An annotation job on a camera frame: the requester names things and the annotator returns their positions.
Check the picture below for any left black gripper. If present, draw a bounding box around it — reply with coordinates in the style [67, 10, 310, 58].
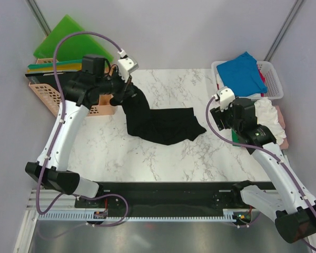
[95, 66, 135, 102]

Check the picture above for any black t shirt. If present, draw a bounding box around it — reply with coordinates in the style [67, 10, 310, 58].
[122, 85, 206, 145]

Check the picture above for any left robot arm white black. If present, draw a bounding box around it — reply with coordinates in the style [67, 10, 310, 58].
[25, 54, 138, 207]

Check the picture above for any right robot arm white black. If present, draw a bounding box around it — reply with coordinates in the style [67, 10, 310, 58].
[205, 96, 316, 243]

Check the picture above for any green t shirt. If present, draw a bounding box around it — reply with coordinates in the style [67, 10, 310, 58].
[231, 130, 240, 147]

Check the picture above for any white crumpled t shirt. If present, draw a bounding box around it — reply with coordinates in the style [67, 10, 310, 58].
[254, 98, 282, 140]

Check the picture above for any yellow folder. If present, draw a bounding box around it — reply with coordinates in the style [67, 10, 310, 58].
[27, 62, 82, 73]

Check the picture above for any blue folded t shirt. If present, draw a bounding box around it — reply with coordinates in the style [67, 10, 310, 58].
[216, 52, 268, 97]

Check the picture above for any white laundry basket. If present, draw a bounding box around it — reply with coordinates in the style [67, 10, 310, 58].
[211, 61, 284, 101]

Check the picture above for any red garment in basket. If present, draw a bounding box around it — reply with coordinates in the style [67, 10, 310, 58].
[257, 69, 268, 97]

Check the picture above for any green plastic board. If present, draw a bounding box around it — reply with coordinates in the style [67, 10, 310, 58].
[33, 15, 114, 62]

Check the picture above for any pink t shirt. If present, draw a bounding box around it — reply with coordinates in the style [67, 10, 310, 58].
[275, 105, 289, 150]

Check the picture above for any black folder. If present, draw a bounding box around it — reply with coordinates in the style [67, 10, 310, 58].
[25, 72, 76, 89]

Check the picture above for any orange file basket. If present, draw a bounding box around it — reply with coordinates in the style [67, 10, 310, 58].
[27, 58, 116, 116]

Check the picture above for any teal folder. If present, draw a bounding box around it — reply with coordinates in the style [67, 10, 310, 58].
[28, 60, 82, 70]

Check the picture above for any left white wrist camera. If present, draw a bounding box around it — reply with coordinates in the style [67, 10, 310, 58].
[117, 49, 139, 82]

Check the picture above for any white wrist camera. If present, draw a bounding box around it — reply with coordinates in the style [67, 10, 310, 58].
[216, 86, 235, 111]
[117, 49, 139, 82]

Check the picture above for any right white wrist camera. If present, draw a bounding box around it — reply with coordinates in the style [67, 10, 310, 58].
[216, 86, 235, 111]

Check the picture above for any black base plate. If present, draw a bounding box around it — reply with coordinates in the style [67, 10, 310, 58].
[74, 181, 277, 218]

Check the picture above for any white slotted cable duct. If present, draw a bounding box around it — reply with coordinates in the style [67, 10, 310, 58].
[38, 209, 236, 222]

